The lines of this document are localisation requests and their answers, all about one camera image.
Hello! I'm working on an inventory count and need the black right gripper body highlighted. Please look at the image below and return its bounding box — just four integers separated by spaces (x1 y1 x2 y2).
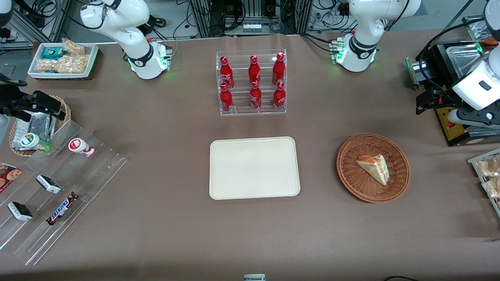
0 84 38 118

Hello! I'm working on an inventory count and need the triangular sandwich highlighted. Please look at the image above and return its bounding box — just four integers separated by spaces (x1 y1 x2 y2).
355 155 390 186

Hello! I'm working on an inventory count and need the wicker basket with foil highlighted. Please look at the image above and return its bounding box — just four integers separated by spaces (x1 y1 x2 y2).
9 96 71 157

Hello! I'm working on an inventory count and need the white rectangular snack tray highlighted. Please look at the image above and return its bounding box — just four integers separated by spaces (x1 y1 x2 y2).
27 42 99 80

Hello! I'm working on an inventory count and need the metal tray with pastries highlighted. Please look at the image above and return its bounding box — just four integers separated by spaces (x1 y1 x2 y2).
468 148 500 217

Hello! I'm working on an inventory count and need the brown round wicker basket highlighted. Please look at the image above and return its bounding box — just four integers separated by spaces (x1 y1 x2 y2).
336 133 411 203

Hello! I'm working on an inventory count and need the cream plastic serving tray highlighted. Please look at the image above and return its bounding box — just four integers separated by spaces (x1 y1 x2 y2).
209 136 301 200

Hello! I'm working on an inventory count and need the aluminium foil container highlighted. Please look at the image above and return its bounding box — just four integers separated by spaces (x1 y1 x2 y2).
11 112 59 151

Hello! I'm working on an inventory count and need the yellow control panel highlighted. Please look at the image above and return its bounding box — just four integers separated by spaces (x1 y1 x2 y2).
435 106 468 142

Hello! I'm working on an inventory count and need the steel pan with clear lid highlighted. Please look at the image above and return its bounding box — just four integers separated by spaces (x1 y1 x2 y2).
443 42 489 80

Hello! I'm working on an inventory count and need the green cap yogurt bottle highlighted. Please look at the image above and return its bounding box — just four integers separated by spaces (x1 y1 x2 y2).
20 133 52 153

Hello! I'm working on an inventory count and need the black food warmer cabinet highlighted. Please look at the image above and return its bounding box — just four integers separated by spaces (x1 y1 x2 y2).
405 15 500 147

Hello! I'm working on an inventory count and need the large rice cracker bag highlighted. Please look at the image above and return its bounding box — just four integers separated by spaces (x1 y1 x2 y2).
37 55 90 74

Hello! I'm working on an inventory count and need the red cap yogurt bottle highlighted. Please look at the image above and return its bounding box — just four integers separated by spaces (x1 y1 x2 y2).
68 138 95 157

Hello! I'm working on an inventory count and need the teal snack packet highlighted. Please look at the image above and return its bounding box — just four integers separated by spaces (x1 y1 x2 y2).
41 47 65 60

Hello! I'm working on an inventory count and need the small rice cracker bag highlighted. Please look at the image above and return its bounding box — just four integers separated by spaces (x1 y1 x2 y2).
62 39 86 56

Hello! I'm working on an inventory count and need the black white snack bar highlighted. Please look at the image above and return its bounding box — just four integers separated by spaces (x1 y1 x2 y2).
7 201 33 222
36 174 62 194

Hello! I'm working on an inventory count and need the clear acrylic stepped display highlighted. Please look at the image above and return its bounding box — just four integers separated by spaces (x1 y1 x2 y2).
0 119 129 267

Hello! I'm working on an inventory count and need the chocolate chip cookie pack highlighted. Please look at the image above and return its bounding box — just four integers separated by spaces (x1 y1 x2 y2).
0 162 23 194

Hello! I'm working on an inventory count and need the bagged pastry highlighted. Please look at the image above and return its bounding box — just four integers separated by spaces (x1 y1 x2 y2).
482 178 500 199
477 156 500 178

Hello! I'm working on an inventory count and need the snickers chocolate bar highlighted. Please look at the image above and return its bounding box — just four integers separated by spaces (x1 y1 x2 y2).
46 192 80 226

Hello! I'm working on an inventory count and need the red cola bottle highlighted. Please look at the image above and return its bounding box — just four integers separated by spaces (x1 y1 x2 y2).
220 56 235 89
250 81 262 110
248 55 261 87
273 82 286 109
272 52 286 85
220 84 234 113

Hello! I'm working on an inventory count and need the clear acrylic bottle rack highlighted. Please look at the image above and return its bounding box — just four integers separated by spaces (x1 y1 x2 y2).
216 49 288 116

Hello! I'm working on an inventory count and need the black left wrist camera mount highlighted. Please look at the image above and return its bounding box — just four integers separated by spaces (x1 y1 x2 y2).
447 107 500 130

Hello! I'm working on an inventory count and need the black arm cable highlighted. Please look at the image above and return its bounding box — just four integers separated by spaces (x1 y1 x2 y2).
416 18 486 91

